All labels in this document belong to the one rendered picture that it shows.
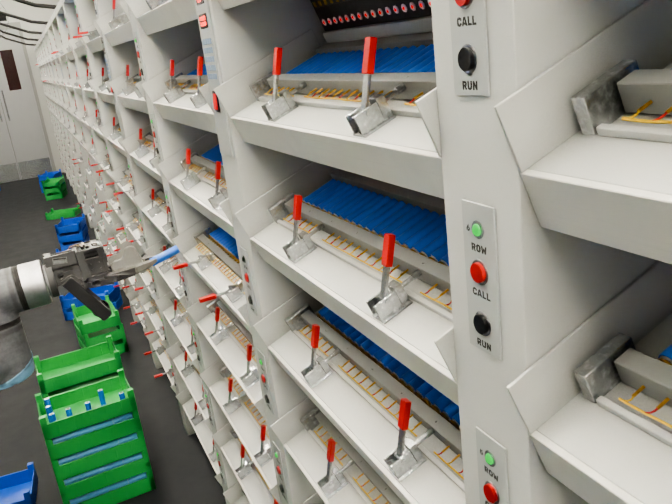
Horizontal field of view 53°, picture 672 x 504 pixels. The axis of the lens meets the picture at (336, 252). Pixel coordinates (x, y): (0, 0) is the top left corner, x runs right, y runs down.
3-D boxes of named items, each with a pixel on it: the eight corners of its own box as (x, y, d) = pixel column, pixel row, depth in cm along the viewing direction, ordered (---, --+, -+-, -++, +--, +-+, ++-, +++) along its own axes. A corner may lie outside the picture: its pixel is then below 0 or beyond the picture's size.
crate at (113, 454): (57, 482, 222) (51, 462, 220) (51, 453, 240) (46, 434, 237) (147, 450, 234) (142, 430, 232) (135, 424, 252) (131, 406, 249)
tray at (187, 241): (262, 346, 129) (237, 309, 125) (191, 267, 182) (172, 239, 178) (345, 285, 133) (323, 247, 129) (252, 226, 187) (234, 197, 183)
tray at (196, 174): (246, 247, 123) (206, 184, 117) (177, 195, 176) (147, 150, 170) (334, 186, 127) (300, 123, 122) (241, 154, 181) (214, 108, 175)
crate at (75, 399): (45, 441, 217) (38, 419, 215) (40, 414, 235) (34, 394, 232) (138, 410, 229) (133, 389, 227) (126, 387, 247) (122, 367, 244)
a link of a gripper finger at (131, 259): (153, 241, 137) (106, 253, 134) (159, 268, 139) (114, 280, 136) (151, 238, 140) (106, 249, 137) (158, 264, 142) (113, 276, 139)
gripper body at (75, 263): (105, 245, 133) (42, 261, 129) (116, 285, 136) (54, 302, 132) (101, 237, 140) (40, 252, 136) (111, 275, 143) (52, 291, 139)
